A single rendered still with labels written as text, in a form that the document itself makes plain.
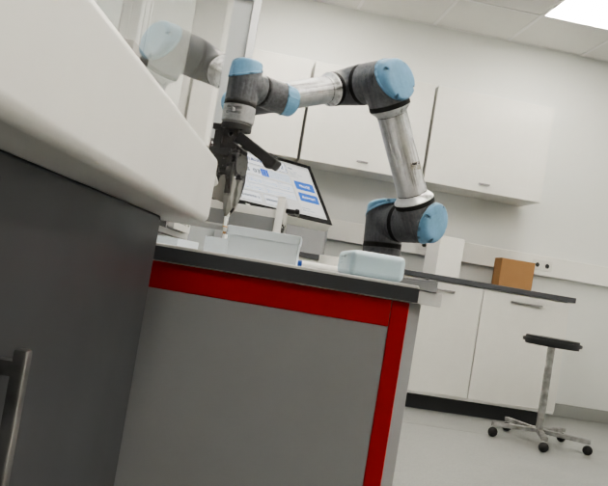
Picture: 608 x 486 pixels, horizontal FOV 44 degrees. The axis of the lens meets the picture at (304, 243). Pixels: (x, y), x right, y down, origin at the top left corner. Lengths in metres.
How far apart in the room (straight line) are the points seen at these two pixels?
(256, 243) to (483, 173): 4.40
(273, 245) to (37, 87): 0.90
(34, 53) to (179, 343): 0.90
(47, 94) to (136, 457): 0.94
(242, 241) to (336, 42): 4.67
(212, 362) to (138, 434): 0.17
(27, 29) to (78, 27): 0.08
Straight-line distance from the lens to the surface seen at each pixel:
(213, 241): 1.69
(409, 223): 2.18
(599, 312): 6.37
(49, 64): 0.47
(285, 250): 1.31
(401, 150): 2.14
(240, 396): 1.29
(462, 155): 5.60
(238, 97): 1.76
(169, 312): 1.29
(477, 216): 5.97
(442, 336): 5.16
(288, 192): 2.93
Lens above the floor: 0.74
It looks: 2 degrees up
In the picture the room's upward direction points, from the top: 9 degrees clockwise
